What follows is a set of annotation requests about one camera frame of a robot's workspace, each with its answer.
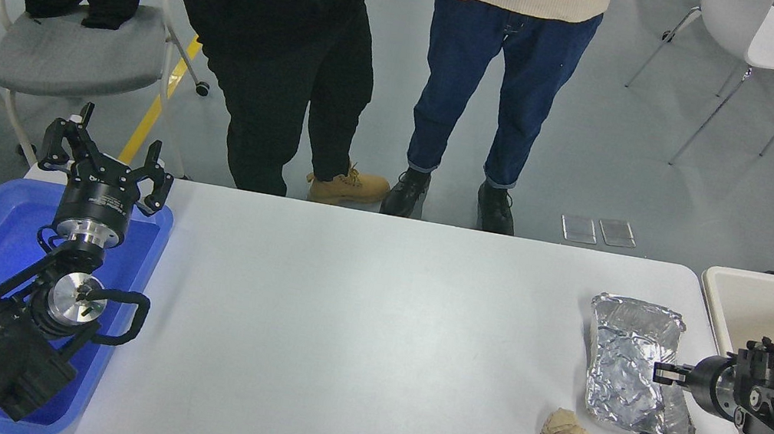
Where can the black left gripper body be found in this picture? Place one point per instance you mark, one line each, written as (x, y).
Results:
(96, 198)

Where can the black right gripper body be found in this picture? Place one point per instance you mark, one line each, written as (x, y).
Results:
(704, 382)

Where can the silver foil tray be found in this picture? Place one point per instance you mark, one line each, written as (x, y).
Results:
(628, 364)

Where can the metal floor plate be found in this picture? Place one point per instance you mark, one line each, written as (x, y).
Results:
(578, 229)
(617, 232)

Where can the white plastic chair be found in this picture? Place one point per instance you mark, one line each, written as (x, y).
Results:
(757, 35)

